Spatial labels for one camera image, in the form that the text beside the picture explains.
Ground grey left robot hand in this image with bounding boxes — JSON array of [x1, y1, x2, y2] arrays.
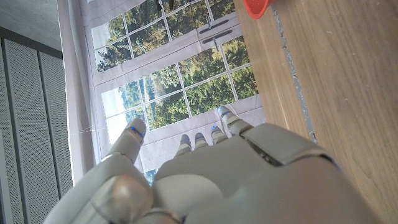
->
[[43, 105, 379, 224]]

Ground printed window backdrop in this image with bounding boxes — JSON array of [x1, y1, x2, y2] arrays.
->
[[57, 0, 268, 185]]

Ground red bowl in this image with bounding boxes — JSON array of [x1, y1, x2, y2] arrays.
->
[[242, 0, 272, 20]]

